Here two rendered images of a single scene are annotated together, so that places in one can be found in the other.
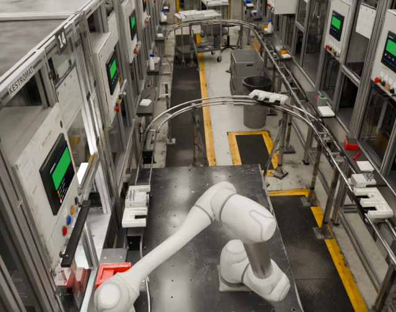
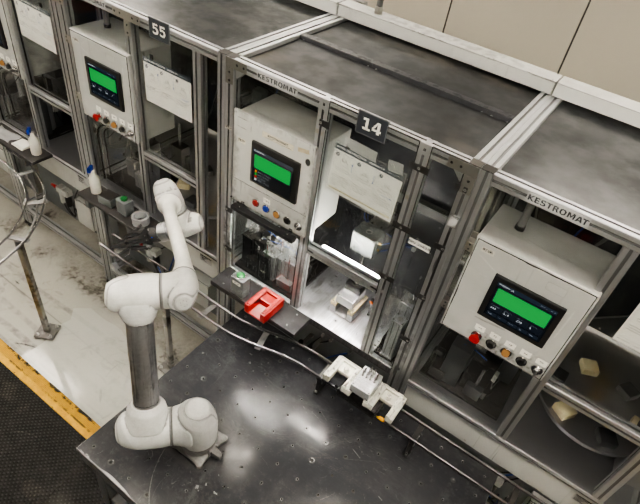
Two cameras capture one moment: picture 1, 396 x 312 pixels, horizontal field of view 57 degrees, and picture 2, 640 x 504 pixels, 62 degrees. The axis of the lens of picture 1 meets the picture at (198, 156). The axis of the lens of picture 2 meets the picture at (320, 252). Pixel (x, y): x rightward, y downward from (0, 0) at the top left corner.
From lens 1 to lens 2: 2.49 m
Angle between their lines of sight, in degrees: 87
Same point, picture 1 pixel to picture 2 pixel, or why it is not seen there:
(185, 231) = (179, 257)
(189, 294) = (222, 390)
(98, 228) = (343, 328)
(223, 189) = (173, 281)
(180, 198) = (376, 489)
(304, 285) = not seen: outside the picture
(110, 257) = (294, 318)
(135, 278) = (163, 201)
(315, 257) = not seen: outside the picture
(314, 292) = not seen: outside the picture
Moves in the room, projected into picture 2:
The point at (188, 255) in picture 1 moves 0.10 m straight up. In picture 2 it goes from (269, 424) to (271, 412)
